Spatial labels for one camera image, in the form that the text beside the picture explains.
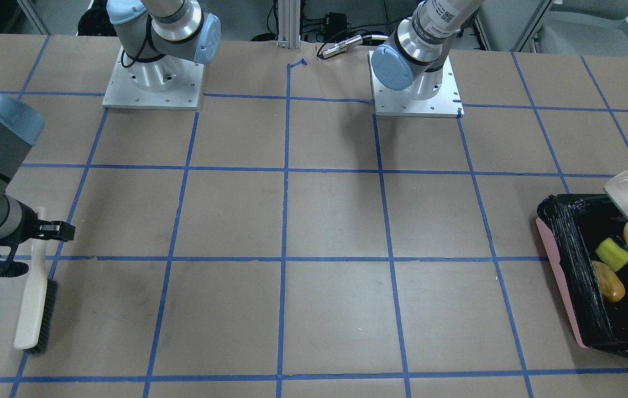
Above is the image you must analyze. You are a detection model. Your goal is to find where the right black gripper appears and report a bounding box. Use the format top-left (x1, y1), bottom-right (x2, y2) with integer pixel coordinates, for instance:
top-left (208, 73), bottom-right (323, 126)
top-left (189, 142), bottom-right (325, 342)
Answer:
top-left (0, 211), bottom-right (76, 277)

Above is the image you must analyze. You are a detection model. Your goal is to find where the white hand brush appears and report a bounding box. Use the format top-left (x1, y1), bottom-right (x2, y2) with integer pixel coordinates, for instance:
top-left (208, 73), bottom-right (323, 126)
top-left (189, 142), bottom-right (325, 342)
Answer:
top-left (13, 238), bottom-right (58, 355)

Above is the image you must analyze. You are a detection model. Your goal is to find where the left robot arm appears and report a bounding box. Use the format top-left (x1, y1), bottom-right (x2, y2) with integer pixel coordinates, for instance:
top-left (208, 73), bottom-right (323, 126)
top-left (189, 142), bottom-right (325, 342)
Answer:
top-left (370, 1), bottom-right (483, 91)

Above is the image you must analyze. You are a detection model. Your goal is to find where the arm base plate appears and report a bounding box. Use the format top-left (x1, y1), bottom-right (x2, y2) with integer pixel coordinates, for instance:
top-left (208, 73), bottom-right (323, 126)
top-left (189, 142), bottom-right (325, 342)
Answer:
top-left (369, 57), bottom-right (465, 118)
top-left (102, 48), bottom-right (206, 111)

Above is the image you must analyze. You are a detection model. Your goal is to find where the yellow toy bread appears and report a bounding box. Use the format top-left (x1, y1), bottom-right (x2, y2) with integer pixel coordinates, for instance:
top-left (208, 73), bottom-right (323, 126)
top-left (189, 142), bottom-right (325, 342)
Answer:
top-left (592, 260), bottom-right (626, 304)

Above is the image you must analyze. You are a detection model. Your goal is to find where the black lined trash bin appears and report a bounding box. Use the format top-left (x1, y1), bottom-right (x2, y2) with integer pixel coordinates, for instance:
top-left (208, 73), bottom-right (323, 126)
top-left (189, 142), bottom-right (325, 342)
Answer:
top-left (537, 194), bottom-right (628, 358)

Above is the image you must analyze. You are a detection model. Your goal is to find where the yellow sponge piece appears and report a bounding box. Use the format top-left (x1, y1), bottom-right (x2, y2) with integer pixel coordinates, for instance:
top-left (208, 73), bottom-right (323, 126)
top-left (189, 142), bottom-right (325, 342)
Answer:
top-left (595, 238), bottom-right (628, 273)

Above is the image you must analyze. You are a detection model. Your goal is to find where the silver cable connector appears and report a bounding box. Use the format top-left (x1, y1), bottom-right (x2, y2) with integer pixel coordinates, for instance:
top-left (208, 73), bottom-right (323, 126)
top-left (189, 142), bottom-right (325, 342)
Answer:
top-left (316, 35), bottom-right (364, 60)

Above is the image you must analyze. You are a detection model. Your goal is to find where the aluminium frame post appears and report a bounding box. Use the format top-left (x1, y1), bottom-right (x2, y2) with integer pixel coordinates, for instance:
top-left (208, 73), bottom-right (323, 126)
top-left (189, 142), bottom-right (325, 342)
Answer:
top-left (276, 0), bottom-right (302, 52)

